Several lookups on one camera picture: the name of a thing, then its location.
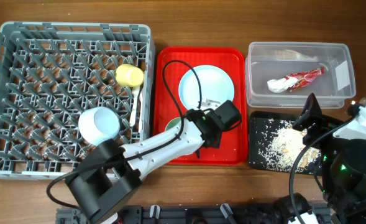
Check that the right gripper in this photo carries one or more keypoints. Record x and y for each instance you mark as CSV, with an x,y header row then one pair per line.
x,y
311,114

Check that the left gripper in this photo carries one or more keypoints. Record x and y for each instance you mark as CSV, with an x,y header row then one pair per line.
x,y
218,144

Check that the red snack wrapper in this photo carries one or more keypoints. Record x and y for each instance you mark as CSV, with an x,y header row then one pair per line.
x,y
304,78

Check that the green bowl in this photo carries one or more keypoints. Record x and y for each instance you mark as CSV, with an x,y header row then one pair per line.
x,y
172,123

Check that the light blue plate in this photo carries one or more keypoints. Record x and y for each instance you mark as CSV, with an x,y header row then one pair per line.
x,y
216,88

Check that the white napkin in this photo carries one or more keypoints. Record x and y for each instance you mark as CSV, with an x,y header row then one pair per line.
x,y
280,85

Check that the rice food scraps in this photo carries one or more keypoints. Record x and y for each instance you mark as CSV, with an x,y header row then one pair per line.
x,y
286,149

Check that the yellow plastic cup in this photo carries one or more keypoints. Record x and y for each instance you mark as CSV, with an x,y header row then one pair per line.
x,y
129,75

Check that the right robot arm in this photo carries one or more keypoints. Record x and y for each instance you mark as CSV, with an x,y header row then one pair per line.
x,y
343,164

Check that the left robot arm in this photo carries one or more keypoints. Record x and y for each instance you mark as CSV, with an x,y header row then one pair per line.
x,y
106,180

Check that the grey dishwasher rack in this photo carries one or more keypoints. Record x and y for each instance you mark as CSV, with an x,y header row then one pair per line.
x,y
50,73

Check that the black tray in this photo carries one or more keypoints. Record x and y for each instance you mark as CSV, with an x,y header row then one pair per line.
x,y
260,149

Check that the clear plastic bin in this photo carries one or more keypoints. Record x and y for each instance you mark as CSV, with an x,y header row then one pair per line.
x,y
275,60

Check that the red plastic tray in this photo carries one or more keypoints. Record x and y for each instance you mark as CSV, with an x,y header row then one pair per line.
x,y
234,146

